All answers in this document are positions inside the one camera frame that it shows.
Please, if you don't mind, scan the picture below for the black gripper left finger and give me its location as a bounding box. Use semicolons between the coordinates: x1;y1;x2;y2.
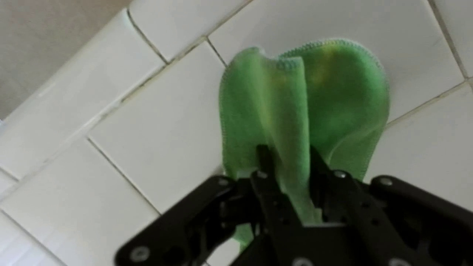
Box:
112;144;304;266

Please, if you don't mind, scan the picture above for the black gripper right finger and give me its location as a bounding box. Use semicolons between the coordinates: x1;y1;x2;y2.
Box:
307;145;473;266

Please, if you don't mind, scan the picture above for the green microfibre cloth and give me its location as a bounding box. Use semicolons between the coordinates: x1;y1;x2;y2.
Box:
217;37;391;248

